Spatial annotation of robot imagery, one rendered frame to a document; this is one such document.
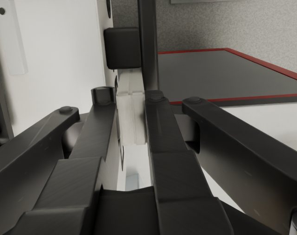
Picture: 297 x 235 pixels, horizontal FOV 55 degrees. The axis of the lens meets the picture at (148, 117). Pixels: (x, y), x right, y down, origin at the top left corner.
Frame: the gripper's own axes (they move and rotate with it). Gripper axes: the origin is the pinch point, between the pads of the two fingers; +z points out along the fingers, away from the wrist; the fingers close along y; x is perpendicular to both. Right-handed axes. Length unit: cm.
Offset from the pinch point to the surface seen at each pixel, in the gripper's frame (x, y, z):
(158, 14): 5, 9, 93
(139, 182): -15.8, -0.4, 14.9
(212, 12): 4, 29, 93
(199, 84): -8.1, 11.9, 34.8
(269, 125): -9.9, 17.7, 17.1
